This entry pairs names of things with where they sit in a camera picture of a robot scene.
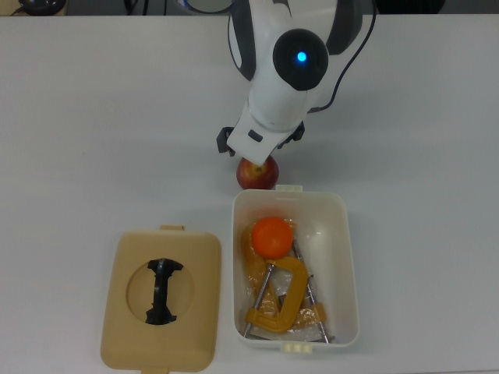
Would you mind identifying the orange C-clamp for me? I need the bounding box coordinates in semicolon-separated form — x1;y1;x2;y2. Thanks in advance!
243;256;310;335
290;240;337;344

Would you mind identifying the black round device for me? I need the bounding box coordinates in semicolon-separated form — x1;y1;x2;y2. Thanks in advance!
17;0;68;16

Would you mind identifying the white plastic container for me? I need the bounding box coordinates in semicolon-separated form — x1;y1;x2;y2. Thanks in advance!
232;185;359;355

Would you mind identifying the orange toy fruit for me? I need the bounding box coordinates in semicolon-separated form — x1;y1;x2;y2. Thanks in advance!
250;216;294;259

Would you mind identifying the red toy apple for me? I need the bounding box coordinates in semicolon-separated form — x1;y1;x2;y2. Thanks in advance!
235;155;280;191

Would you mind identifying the black lid handle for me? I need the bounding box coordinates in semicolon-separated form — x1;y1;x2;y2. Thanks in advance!
144;257;184;325

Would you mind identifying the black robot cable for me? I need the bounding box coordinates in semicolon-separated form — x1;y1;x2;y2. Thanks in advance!
307;0;377;115

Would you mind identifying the tan plastic container lid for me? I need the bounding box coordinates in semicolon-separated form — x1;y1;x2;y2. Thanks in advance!
100;224;222;374

